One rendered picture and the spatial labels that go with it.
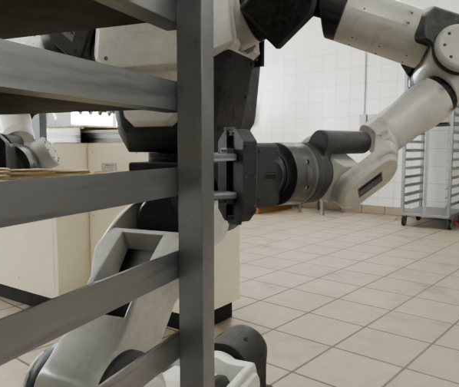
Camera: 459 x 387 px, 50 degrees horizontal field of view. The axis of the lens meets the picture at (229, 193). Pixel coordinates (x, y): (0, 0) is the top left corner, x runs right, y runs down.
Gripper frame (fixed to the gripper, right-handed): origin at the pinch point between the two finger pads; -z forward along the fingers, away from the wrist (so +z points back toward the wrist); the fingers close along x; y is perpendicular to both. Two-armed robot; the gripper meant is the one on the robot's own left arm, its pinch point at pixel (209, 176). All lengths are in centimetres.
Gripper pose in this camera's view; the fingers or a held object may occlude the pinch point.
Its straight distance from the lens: 62.6
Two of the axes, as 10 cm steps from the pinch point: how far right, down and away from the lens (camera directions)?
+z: 8.0, -0.5, 5.9
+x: 0.0, -10.0, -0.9
